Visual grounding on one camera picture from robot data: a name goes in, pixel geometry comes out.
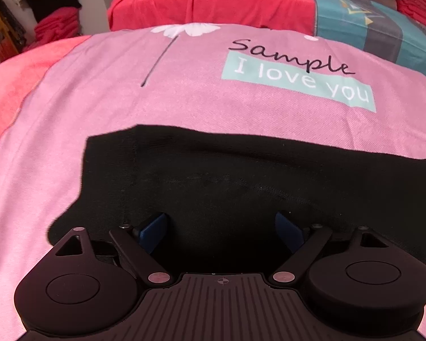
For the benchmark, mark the wooden bookshelf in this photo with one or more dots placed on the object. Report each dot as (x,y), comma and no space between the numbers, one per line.
(1,39)

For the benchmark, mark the pile of red cloths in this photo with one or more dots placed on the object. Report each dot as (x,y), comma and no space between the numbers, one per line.
(56,25)

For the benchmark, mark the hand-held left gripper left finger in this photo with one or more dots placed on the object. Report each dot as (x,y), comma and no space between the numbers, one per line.
(154,231)

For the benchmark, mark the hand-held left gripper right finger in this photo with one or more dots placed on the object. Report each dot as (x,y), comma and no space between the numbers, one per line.
(287,231)

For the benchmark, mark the pink printed blanket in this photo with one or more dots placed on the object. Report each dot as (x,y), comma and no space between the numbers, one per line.
(163,88)

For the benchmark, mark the black pants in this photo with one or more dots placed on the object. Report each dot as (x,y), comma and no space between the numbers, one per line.
(216,170)

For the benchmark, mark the teal striped pillow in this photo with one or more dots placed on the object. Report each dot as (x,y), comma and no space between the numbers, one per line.
(376,32)

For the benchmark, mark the coral pink bed sheet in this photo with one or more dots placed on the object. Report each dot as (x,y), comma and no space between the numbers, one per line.
(17,88)

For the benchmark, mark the red quilt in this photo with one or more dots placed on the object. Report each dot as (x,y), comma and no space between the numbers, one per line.
(198,0)

